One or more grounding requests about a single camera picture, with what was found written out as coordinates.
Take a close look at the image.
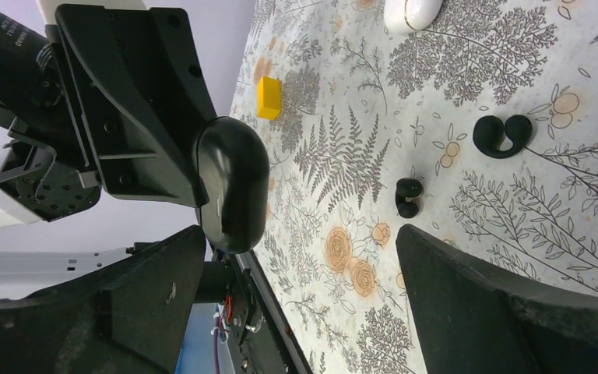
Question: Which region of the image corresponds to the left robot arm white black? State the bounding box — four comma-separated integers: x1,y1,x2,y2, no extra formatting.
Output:
0,13,164,300

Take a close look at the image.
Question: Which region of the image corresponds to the floral patterned table mat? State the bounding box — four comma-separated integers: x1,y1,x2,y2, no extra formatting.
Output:
231,1,598,373

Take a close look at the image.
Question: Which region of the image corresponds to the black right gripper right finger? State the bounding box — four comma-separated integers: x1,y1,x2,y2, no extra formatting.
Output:
396,224,598,373

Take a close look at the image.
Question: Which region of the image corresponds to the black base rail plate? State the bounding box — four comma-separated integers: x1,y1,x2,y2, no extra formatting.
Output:
194,249,313,373

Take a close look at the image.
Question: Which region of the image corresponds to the white earbud charging case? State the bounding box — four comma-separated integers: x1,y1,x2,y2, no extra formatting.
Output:
383,0,443,35

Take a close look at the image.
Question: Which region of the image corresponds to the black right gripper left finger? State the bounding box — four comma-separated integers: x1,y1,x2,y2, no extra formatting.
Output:
0,226,206,373

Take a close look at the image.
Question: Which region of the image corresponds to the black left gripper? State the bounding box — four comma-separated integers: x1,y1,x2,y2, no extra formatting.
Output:
55,4,216,207

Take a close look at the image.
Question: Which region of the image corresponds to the single black earbud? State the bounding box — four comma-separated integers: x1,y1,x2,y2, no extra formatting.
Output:
395,178,424,219

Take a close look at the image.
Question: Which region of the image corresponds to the black oval earbud case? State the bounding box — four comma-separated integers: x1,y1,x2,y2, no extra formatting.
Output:
196,116,270,254

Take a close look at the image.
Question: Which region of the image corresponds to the yellow block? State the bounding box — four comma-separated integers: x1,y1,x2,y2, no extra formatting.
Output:
256,76,282,120

